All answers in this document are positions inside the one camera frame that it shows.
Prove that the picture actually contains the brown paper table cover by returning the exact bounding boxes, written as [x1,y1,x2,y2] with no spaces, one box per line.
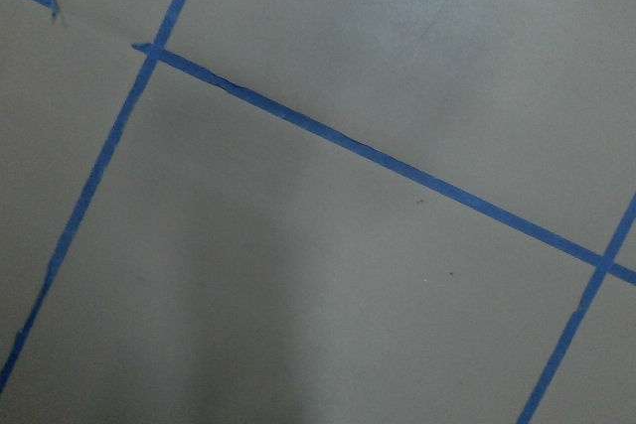
[1,0,635,423]

